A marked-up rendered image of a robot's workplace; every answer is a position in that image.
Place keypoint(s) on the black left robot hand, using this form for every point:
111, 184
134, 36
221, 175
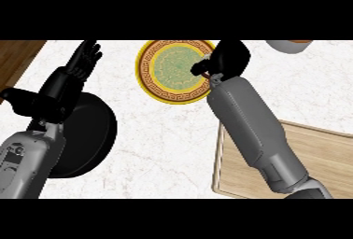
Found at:
60, 88

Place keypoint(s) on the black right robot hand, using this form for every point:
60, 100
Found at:
230, 57

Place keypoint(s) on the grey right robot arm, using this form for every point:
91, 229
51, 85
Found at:
258, 130

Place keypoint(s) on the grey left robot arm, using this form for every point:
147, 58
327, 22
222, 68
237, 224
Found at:
26, 161

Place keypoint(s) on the yellow patterned green plate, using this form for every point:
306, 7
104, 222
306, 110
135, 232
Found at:
172, 73

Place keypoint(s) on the pale wooden tray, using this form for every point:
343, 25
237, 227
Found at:
321, 165

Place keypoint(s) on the grey round pot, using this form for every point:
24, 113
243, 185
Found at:
289, 46

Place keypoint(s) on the black round pan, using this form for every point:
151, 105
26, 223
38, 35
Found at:
89, 137

